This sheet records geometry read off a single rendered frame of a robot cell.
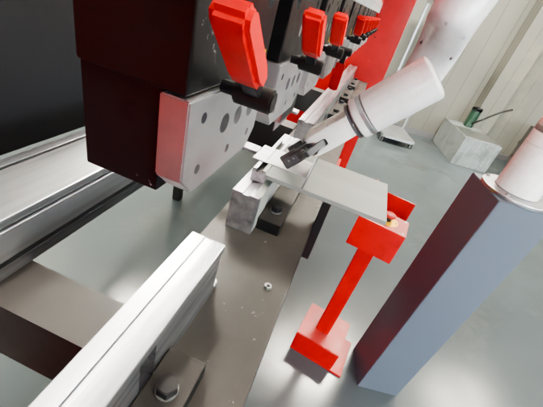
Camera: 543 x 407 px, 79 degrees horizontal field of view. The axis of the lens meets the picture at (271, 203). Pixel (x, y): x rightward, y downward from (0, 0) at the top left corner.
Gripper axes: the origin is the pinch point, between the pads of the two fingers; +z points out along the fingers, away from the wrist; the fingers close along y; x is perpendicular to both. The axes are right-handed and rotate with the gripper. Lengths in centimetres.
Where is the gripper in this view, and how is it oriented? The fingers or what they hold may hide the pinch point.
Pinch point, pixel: (293, 154)
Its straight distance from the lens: 75.6
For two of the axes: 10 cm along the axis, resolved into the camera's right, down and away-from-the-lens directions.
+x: 5.4, 8.0, 2.5
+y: -3.0, 4.6, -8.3
